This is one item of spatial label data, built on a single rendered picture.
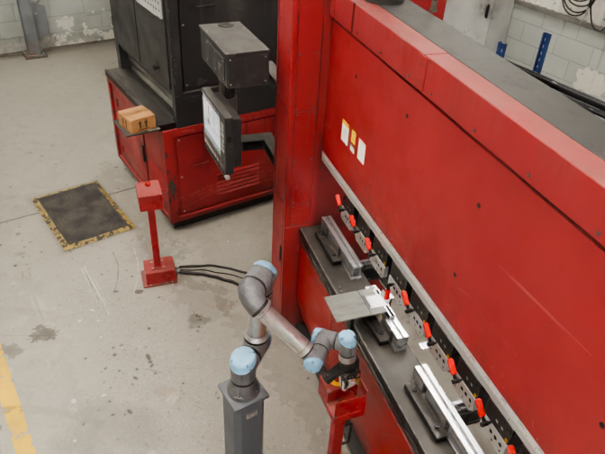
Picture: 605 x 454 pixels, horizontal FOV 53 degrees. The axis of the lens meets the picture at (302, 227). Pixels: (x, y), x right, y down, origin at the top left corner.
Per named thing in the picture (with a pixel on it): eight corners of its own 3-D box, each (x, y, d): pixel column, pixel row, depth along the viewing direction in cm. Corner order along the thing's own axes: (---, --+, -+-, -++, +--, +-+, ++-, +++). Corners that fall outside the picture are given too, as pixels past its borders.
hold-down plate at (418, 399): (403, 387, 274) (404, 383, 273) (414, 385, 276) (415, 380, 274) (435, 443, 252) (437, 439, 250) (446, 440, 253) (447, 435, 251)
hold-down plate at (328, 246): (314, 235, 366) (315, 231, 364) (323, 233, 368) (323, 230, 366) (332, 266, 343) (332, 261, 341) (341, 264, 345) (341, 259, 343)
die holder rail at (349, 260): (320, 229, 371) (321, 216, 366) (329, 228, 373) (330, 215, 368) (351, 280, 333) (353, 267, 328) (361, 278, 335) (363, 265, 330)
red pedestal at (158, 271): (140, 271, 464) (127, 179, 416) (173, 266, 471) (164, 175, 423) (143, 288, 449) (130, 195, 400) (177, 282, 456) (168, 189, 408)
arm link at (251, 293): (238, 289, 239) (326, 368, 245) (249, 272, 247) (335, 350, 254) (222, 301, 246) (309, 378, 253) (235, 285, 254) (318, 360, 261)
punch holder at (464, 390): (451, 384, 240) (459, 355, 230) (469, 379, 242) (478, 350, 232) (471, 413, 228) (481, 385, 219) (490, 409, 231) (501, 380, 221)
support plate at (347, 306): (323, 298, 304) (323, 296, 303) (371, 289, 311) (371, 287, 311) (337, 322, 290) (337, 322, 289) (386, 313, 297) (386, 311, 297)
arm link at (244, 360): (225, 381, 273) (224, 360, 265) (238, 359, 283) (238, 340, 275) (249, 389, 270) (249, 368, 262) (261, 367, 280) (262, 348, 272)
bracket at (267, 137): (235, 144, 399) (235, 135, 395) (270, 140, 406) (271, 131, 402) (250, 175, 368) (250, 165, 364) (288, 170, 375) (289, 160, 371)
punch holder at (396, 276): (386, 286, 285) (392, 259, 276) (402, 284, 288) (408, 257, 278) (401, 308, 274) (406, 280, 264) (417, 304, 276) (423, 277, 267)
